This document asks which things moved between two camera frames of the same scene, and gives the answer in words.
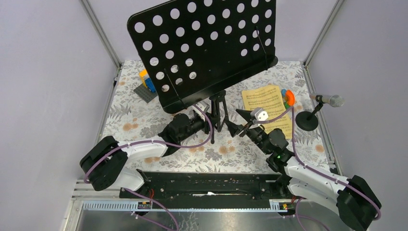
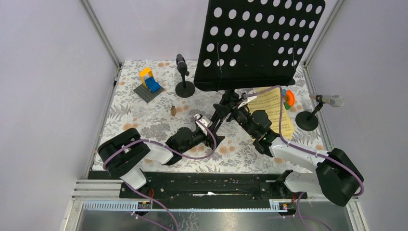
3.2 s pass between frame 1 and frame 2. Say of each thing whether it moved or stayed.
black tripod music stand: moved
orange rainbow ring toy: stayed
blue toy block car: stayed
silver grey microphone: stayed
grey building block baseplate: stayed
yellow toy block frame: stayed
